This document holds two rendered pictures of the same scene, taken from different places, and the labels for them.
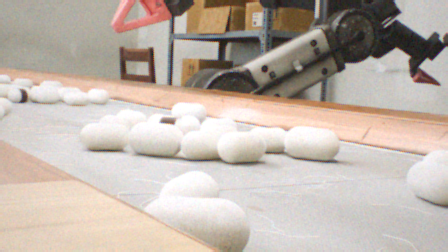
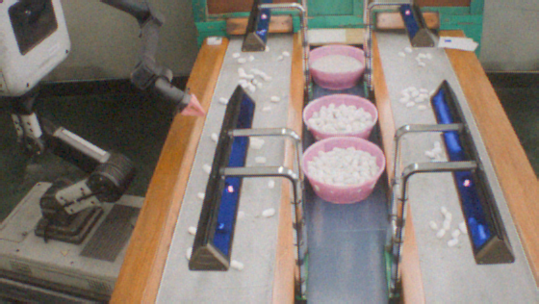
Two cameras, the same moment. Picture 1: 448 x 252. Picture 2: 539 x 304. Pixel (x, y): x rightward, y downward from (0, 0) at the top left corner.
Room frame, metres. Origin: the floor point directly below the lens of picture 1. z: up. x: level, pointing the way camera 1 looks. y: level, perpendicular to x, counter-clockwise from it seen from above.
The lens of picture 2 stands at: (2.02, 1.43, 1.87)
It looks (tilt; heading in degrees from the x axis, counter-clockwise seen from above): 35 degrees down; 222
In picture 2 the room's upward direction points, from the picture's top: 6 degrees counter-clockwise
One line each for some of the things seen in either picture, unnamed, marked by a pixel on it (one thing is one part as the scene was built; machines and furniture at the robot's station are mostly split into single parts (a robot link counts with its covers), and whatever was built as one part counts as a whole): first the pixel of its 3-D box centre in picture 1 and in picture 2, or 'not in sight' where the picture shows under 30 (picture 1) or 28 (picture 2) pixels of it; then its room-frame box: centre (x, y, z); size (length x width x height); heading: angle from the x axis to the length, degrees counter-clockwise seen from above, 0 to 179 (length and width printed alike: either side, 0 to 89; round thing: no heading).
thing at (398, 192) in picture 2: not in sight; (427, 216); (0.99, 1.04, 0.90); 0.20 x 0.19 x 0.45; 33
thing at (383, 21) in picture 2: not in sight; (407, 19); (-0.27, 0.38, 0.83); 0.30 x 0.06 x 0.07; 123
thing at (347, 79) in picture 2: not in sight; (336, 67); (0.14, 0.24, 0.72); 0.27 x 0.27 x 0.10
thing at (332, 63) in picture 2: not in sight; (337, 70); (0.14, 0.24, 0.71); 0.22 x 0.22 x 0.06
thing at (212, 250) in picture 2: not in sight; (225, 163); (1.25, 0.64, 1.08); 0.62 x 0.08 x 0.07; 33
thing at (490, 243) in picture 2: not in sight; (467, 157); (0.94, 1.10, 1.08); 0.62 x 0.08 x 0.07; 33
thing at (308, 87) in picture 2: not in sight; (284, 50); (0.40, 0.17, 0.90); 0.20 x 0.19 x 0.45; 33
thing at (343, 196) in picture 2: not in sight; (343, 171); (0.74, 0.64, 0.72); 0.27 x 0.27 x 0.10
